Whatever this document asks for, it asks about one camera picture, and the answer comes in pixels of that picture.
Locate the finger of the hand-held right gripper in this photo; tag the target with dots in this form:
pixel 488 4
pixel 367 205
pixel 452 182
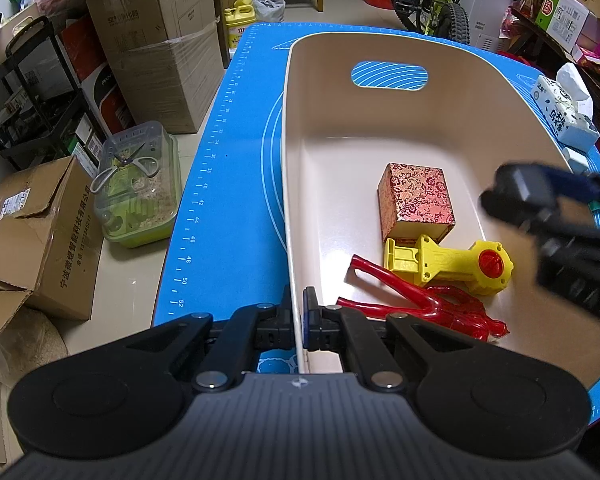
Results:
pixel 570 180
pixel 515 212

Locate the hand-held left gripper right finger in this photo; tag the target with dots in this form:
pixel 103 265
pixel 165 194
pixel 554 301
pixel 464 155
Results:
pixel 307 320

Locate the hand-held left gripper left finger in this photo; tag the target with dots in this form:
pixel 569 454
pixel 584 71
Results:
pixel 280 320

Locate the yellow toy tool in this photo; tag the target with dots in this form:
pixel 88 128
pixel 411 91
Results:
pixel 450 260

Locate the red patterned box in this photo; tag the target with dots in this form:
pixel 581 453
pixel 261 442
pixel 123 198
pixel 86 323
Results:
pixel 415 195

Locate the red toy pliers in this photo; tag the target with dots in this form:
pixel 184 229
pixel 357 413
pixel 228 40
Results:
pixel 450 310

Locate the beige plastic storage bin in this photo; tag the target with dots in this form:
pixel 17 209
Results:
pixel 360 160

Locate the white power adapter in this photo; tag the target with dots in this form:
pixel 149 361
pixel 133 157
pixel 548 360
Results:
pixel 575 159

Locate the patterned tissue box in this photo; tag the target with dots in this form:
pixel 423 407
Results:
pixel 560 115

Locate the blue silicone mat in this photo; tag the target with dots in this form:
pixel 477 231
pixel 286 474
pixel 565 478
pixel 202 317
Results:
pixel 245 160

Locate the green white carton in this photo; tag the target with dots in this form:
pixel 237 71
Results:
pixel 560 15

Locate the clear container with green base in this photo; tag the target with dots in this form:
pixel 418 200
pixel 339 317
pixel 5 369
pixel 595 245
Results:
pixel 140 215

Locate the torn cardboard box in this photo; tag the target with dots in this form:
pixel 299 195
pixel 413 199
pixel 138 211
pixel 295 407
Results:
pixel 40 240

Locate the plastic-wrapped cardboard box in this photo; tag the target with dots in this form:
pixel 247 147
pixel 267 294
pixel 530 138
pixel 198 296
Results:
pixel 175 85

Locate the red white appliance box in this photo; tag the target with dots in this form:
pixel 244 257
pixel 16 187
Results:
pixel 110 100

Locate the yellow jug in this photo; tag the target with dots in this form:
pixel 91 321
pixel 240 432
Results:
pixel 240 22

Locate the clear plastic bag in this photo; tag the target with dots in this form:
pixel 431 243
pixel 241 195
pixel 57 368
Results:
pixel 269 2

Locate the black metal cart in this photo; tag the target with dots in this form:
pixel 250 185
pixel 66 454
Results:
pixel 15 110

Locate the plain brown cardboard box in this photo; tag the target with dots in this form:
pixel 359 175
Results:
pixel 150 5

